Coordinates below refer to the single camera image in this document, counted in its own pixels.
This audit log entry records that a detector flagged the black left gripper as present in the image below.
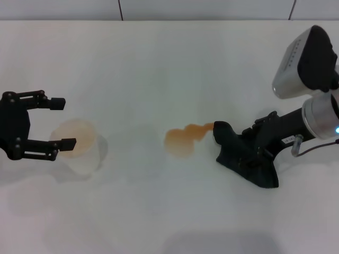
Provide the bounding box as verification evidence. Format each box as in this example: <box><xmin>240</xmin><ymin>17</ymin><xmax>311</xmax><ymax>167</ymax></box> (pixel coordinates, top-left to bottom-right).
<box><xmin>0</xmin><ymin>89</ymin><xmax>78</xmax><ymax>162</ymax></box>

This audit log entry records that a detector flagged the thin cable with clear plug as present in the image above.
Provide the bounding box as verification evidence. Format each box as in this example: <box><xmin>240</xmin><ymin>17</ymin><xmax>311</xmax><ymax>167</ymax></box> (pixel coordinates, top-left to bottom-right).
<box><xmin>290</xmin><ymin>134</ymin><xmax>339</xmax><ymax>157</ymax></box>

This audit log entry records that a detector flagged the brown water stain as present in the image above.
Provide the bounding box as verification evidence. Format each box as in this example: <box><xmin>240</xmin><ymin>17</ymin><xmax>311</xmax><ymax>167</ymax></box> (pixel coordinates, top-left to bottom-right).
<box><xmin>164</xmin><ymin>122</ymin><xmax>215</xmax><ymax>160</ymax></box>

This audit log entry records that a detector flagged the dark blue rag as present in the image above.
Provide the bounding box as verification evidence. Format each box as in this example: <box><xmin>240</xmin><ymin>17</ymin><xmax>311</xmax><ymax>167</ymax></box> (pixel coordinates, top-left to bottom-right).
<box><xmin>211</xmin><ymin>120</ymin><xmax>280</xmax><ymax>189</ymax></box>

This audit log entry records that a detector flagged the translucent plastic cup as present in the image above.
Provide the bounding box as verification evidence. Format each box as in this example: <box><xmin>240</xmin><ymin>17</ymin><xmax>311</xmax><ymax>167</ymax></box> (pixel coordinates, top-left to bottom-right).
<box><xmin>49</xmin><ymin>117</ymin><xmax>109</xmax><ymax>177</ymax></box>

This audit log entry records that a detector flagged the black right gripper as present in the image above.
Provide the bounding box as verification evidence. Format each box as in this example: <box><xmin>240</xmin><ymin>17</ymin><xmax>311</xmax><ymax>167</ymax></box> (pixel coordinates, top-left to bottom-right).
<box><xmin>237</xmin><ymin>107</ymin><xmax>316</xmax><ymax>168</ymax></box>

